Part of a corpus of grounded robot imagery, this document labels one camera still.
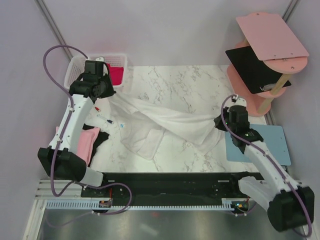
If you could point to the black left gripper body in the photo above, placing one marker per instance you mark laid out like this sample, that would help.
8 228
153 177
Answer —
107 90

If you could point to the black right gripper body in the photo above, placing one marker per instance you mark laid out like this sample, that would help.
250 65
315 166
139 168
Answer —
230 125

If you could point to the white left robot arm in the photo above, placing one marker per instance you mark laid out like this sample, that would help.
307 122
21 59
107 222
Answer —
59 159

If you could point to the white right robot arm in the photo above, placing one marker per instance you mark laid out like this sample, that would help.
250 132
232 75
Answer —
288 204

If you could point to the red t shirt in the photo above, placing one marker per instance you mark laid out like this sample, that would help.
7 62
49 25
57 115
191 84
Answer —
116 75

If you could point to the white plastic basket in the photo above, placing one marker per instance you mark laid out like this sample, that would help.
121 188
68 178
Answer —
76 66

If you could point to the light blue mat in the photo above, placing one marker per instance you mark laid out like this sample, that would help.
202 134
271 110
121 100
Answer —
273 136

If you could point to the black square sheet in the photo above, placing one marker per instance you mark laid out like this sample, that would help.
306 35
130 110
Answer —
253 72

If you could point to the black t shirt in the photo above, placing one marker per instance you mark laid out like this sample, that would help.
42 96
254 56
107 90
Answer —
102 137

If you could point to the pink t shirt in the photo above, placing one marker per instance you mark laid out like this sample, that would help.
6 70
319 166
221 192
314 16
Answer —
85 146

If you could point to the pink wooden shelf stand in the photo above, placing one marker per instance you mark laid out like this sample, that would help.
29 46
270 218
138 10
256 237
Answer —
274 43

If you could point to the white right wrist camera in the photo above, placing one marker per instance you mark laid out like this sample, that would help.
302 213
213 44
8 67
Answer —
239 101

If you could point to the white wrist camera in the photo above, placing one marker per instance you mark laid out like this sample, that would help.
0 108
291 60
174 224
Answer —
100 59
239 101

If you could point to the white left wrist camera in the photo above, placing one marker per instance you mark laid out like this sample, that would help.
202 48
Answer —
100 59

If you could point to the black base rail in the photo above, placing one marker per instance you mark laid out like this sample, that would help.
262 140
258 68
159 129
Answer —
171 188

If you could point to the white slotted cable duct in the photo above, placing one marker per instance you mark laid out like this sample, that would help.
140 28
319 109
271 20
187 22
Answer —
225 204

